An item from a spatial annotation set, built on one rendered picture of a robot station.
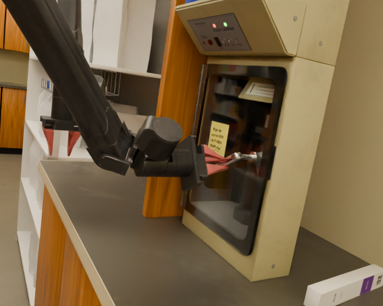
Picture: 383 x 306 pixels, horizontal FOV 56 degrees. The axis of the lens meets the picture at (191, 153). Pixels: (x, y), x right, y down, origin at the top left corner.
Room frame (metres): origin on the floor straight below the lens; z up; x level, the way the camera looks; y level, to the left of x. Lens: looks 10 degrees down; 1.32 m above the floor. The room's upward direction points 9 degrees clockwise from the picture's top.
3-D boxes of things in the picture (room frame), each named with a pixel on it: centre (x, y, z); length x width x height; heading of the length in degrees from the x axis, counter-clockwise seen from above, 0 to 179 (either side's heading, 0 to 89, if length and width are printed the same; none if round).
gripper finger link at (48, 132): (0.93, 0.35, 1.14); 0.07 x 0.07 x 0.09; 31
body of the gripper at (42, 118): (0.93, 0.35, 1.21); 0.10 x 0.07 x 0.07; 121
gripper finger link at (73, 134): (0.94, 0.34, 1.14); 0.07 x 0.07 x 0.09; 31
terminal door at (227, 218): (0.84, -0.08, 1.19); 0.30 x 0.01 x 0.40; 30
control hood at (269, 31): (0.82, -0.04, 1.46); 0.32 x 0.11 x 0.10; 31
